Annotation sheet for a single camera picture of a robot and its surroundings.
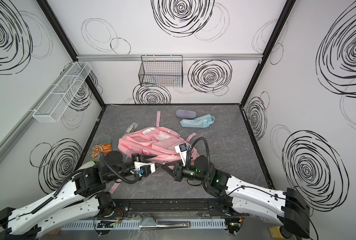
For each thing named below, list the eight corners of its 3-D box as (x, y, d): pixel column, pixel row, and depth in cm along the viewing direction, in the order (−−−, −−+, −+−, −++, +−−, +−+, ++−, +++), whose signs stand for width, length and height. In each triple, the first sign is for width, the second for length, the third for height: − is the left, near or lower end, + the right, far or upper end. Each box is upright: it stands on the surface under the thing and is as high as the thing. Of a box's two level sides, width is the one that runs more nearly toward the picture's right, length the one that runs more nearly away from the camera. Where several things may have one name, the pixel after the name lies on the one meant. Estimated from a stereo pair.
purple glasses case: (175, 117, 114) (175, 114, 112) (176, 111, 118) (176, 108, 116) (196, 119, 113) (196, 116, 111) (196, 112, 117) (196, 110, 115)
